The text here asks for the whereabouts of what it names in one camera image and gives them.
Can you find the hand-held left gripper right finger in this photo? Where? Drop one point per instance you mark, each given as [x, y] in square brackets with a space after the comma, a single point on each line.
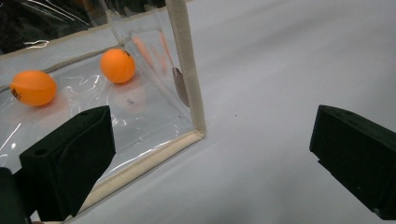
[358, 155]

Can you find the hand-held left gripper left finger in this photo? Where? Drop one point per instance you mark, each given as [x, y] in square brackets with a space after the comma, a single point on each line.
[71, 161]

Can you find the orange ping-pong ball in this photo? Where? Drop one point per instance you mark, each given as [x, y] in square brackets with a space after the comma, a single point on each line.
[33, 88]
[117, 65]

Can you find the clear plastic bag beige trim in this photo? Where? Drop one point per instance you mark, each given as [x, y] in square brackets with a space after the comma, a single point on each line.
[149, 102]

